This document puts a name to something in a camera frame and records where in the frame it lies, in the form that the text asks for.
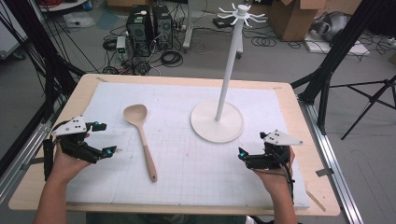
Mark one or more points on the person's right hand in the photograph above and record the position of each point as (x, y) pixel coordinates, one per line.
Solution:
(275, 179)

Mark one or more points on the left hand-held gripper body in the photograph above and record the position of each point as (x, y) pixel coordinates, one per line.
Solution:
(72, 141)

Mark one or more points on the white grid mat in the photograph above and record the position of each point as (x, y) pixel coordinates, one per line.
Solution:
(193, 168)

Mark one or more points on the small white power box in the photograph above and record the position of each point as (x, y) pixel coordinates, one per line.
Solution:
(121, 44)

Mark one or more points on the person's grey clothing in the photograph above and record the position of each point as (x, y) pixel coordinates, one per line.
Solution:
(165, 218)

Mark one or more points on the grey round appliance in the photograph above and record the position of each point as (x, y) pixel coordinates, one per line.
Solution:
(334, 25)

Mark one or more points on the wooden spoon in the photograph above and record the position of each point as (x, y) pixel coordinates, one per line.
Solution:
(135, 115)

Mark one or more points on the white foam board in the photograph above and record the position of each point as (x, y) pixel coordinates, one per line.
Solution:
(327, 48)

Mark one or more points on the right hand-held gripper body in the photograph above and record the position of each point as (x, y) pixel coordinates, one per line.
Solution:
(271, 155)

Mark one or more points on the person's left hand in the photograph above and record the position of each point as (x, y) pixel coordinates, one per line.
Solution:
(67, 166)

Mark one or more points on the aluminium rail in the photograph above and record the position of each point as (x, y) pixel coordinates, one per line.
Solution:
(21, 158)
(333, 155)

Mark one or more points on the cardboard box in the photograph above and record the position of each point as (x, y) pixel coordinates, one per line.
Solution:
(292, 18)

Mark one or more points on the white utensil rack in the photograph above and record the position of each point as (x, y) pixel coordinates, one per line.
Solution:
(231, 62)

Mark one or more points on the grey metal clip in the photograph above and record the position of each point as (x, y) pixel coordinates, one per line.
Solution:
(32, 162)
(324, 172)

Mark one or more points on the wide black computer tower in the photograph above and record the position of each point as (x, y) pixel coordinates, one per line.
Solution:
(139, 31)

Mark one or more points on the black tripod stand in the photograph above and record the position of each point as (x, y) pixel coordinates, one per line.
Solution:
(370, 99)

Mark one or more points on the white cabinet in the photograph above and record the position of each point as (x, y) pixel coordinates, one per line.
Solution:
(11, 34)

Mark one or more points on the narrow black computer tower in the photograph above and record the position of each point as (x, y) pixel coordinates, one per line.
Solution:
(162, 26)

